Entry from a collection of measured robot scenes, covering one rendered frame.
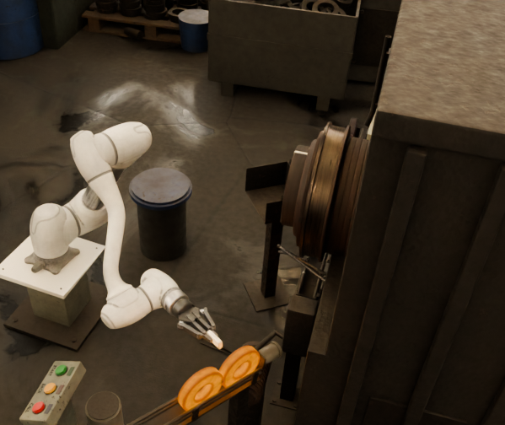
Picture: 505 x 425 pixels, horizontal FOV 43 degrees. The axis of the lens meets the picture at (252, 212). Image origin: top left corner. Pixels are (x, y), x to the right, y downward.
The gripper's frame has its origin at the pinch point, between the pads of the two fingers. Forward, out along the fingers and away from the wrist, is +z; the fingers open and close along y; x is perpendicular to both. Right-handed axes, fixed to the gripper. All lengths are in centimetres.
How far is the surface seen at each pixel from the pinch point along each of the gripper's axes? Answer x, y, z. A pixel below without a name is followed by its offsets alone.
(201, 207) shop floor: -60, -88, -132
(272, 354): -3.9, -13.1, 15.2
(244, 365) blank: -3.5, -2.6, 13.0
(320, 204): 50, -32, 14
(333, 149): 62, -43, 7
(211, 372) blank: 6.9, 12.4, 14.9
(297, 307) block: 7.8, -26.5, 12.3
